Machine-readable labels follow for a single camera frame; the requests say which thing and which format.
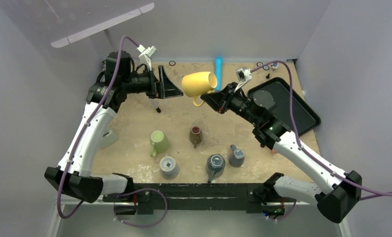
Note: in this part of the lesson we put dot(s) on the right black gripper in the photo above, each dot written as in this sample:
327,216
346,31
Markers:
218,101

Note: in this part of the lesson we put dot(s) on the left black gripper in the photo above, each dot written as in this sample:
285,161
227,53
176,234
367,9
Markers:
163,89

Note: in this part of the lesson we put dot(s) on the yellow mug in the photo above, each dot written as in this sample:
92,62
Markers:
197,84

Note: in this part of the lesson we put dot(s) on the brown mug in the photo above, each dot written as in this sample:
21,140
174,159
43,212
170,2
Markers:
195,136

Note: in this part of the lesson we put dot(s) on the green mug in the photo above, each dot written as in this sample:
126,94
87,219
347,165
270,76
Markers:
159,143

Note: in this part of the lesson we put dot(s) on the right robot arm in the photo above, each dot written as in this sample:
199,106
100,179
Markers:
334,191

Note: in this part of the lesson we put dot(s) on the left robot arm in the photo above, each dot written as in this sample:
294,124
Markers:
72,175

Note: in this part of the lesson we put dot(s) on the slate blue mug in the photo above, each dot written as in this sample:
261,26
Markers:
237,156

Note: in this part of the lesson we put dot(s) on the dark blue-grey mug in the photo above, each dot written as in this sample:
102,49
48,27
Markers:
215,166

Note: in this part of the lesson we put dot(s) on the light grey mug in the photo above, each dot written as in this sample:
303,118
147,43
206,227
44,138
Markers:
169,168

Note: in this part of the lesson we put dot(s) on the tripod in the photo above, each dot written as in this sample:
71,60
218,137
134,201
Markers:
155,103

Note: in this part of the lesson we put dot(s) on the blue cylinder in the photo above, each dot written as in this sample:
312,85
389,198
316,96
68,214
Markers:
218,71

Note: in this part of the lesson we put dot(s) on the small figurine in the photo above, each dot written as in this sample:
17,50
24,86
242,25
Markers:
274,66

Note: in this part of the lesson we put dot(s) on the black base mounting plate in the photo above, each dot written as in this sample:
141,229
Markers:
248,197

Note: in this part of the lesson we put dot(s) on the overhead light panel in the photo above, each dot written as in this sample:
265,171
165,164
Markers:
101,26

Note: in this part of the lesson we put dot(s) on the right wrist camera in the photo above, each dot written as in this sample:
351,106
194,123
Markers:
244,76

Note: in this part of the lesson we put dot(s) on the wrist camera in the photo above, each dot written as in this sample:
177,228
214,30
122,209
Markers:
244,76
146,54

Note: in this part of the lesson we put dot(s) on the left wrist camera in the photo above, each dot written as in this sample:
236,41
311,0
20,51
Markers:
146,54

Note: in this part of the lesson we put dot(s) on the aluminium frame rail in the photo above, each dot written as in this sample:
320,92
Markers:
97,220

